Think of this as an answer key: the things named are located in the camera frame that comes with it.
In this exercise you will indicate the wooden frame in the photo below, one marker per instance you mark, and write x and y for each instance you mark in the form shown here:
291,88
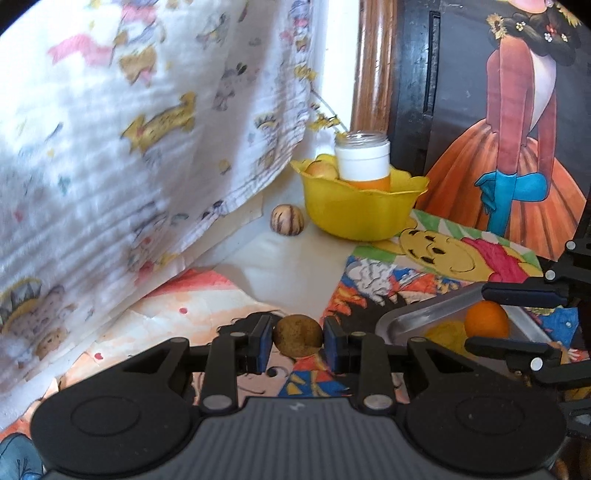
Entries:
374,69

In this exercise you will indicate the yellow flower-shaped bowl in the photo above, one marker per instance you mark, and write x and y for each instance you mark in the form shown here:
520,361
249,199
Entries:
360,212

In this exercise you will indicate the white cartoon printed cloth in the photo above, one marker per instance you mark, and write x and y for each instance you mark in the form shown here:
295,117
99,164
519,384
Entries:
115,161

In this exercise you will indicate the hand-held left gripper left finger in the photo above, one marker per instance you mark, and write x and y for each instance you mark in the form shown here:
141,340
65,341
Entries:
263,344

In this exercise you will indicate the yellow lemon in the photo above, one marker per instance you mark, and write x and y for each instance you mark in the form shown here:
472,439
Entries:
445,334

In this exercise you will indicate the bear cartoon drawing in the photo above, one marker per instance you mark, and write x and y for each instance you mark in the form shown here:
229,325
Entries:
438,251

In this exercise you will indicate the colourful anime drawing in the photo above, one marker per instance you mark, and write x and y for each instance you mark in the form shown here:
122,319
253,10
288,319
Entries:
369,286

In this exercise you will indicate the small orange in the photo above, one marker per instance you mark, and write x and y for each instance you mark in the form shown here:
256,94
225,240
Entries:
485,321

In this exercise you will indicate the orange bottle with white cap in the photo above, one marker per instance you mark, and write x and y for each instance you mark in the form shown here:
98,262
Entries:
362,159

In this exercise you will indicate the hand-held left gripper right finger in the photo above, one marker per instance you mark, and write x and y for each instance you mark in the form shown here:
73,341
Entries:
331,346

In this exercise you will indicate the brown round fruit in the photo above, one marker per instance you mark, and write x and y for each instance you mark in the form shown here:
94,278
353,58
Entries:
298,334

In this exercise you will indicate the girl face drawing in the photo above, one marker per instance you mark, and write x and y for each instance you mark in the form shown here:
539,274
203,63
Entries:
207,300

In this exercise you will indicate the pale yellow fruit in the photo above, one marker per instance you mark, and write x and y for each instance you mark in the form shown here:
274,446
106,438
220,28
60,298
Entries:
323,170

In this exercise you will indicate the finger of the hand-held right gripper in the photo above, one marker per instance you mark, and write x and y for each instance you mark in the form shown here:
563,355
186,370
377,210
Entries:
521,291
503,351

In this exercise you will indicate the small striped fruit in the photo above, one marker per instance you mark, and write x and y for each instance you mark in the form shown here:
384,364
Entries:
287,220

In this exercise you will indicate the metal tray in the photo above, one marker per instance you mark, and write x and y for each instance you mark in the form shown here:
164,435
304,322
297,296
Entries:
406,318

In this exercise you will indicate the wall poster with orange dress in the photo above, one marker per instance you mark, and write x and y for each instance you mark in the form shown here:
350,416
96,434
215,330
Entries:
508,138

